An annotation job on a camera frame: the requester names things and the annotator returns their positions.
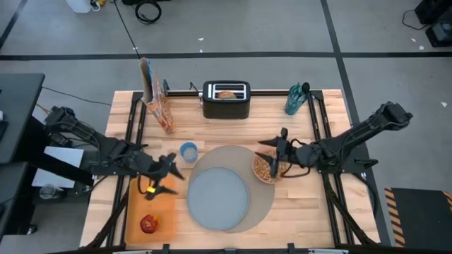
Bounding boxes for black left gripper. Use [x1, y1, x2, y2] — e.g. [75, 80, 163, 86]
[141, 152, 185, 201]

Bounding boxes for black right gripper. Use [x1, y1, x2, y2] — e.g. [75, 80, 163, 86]
[254, 127, 301, 179]

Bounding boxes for pink plastic bowl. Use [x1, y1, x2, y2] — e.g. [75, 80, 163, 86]
[251, 150, 291, 185]

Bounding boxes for orange Cheerios cereal box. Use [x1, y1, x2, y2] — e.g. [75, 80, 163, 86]
[139, 57, 177, 135]

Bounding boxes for brown cereal rings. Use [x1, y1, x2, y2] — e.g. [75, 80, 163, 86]
[254, 152, 287, 182]

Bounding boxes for blue plastic cup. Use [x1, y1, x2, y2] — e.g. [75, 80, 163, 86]
[179, 141, 199, 164]

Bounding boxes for red apple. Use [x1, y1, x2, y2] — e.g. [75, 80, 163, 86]
[139, 214, 160, 234]

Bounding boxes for grey round plate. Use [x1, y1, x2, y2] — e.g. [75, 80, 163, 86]
[186, 167, 251, 232]

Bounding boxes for teal water bottle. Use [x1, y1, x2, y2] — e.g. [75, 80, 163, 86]
[284, 82, 311, 116]

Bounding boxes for black two-slot toaster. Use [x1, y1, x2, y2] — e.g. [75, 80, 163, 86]
[199, 80, 251, 120]

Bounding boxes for white board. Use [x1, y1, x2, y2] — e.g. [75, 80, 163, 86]
[31, 146, 85, 189]

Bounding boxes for clear plastic cup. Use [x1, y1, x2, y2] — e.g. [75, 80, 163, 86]
[39, 184, 66, 200]

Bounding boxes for black mat with yellow stripes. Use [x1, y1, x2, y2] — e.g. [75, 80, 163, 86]
[383, 187, 452, 250]

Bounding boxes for black desk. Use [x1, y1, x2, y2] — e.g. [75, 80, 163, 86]
[0, 73, 46, 234]

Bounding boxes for white container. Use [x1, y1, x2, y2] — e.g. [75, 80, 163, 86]
[66, 0, 93, 14]

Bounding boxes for black equipment box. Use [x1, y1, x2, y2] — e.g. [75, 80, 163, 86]
[415, 0, 452, 48]

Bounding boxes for black aluminium table frame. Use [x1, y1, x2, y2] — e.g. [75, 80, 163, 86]
[84, 89, 381, 250]

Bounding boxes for grey cable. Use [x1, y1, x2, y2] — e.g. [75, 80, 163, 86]
[41, 85, 112, 107]

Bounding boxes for thin black floor cable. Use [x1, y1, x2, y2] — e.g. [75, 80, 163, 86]
[113, 0, 139, 57]

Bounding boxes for coiled black cable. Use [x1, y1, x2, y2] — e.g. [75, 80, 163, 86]
[134, 1, 162, 25]

